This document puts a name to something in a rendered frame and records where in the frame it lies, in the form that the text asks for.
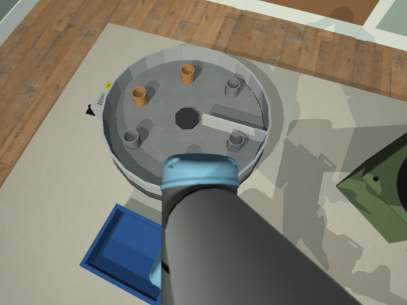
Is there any blue crate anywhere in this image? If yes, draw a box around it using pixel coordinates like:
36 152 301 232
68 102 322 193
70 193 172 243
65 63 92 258
79 204 162 305

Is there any bronze bushing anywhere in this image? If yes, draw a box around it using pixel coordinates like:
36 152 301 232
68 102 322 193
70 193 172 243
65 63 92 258
180 64 195 85
131 86 148 107

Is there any grey metal sleeve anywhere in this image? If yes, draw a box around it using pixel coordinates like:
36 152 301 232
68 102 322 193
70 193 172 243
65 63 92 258
123 129 141 150
224 78 240 98
226 132 244 153

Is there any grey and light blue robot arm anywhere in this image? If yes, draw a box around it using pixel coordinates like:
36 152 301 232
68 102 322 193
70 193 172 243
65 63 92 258
149 153 362 305

